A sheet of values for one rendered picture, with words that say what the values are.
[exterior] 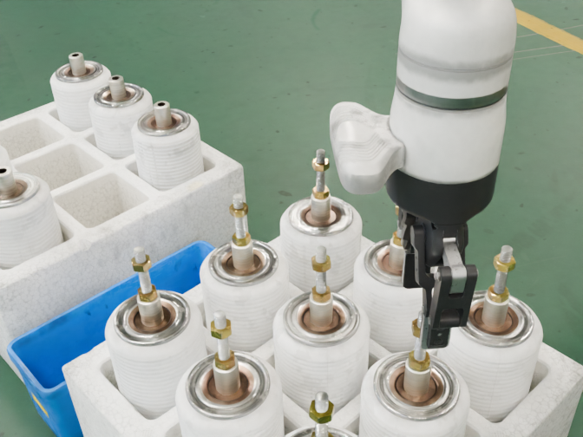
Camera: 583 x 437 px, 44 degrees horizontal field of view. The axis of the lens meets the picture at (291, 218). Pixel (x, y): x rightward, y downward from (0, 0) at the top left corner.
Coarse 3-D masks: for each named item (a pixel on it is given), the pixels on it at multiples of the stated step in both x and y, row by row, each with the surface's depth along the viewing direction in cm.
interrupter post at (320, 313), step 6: (312, 300) 69; (330, 300) 69; (312, 306) 69; (318, 306) 68; (324, 306) 68; (330, 306) 69; (312, 312) 69; (318, 312) 69; (324, 312) 69; (330, 312) 69; (312, 318) 70; (318, 318) 69; (324, 318) 69; (330, 318) 70; (318, 324) 70; (324, 324) 70
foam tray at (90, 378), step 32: (352, 288) 85; (96, 352) 78; (256, 352) 77; (384, 352) 77; (544, 352) 76; (96, 384) 74; (544, 384) 73; (576, 384) 73; (96, 416) 74; (128, 416) 71; (160, 416) 71; (288, 416) 70; (352, 416) 70; (480, 416) 70; (512, 416) 70; (544, 416) 70
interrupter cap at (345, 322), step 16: (288, 304) 72; (304, 304) 72; (336, 304) 72; (352, 304) 72; (288, 320) 70; (304, 320) 71; (336, 320) 71; (352, 320) 70; (304, 336) 69; (320, 336) 69; (336, 336) 69
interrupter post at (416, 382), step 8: (408, 360) 62; (408, 368) 62; (408, 376) 62; (416, 376) 62; (424, 376) 62; (408, 384) 63; (416, 384) 62; (424, 384) 62; (408, 392) 63; (416, 392) 63; (424, 392) 63
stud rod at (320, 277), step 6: (318, 246) 66; (318, 252) 65; (324, 252) 65; (318, 258) 66; (324, 258) 66; (318, 276) 67; (324, 276) 67; (318, 282) 67; (324, 282) 68; (318, 288) 68; (324, 288) 68
